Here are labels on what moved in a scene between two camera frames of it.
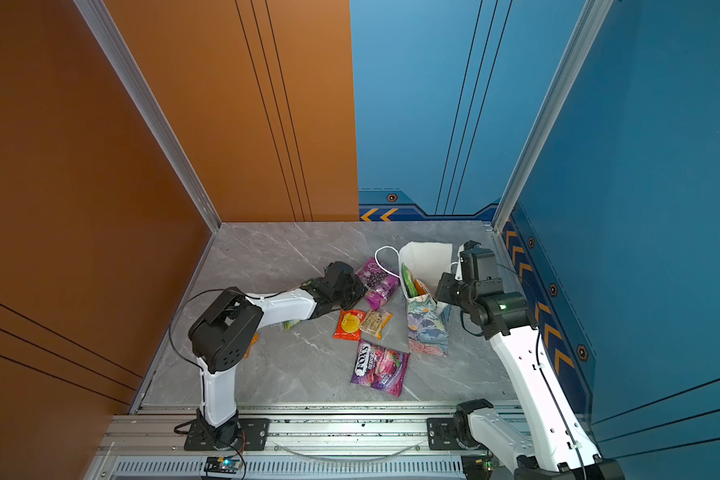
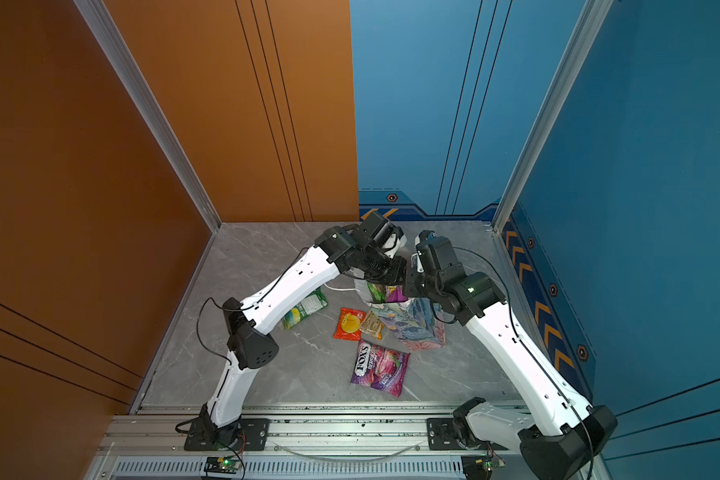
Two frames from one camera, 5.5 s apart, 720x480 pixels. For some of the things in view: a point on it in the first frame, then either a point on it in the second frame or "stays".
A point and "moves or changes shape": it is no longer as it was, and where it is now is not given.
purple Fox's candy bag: x=379 y=368 stays
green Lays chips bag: x=409 y=281 moves or changes shape
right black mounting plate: x=442 y=433 stays
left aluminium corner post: x=108 y=34 stays
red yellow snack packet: x=348 y=325 stays
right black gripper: x=443 y=293 -> x=409 y=283
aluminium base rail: x=303 y=443 stays
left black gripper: x=360 y=290 -> x=394 y=277
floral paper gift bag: x=418 y=267 moves or changes shape
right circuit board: x=478 y=466 stays
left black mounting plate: x=255 y=436 stays
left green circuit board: x=223 y=464 stays
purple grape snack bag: x=379 y=284 moves or changes shape
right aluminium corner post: x=588 y=31 stays
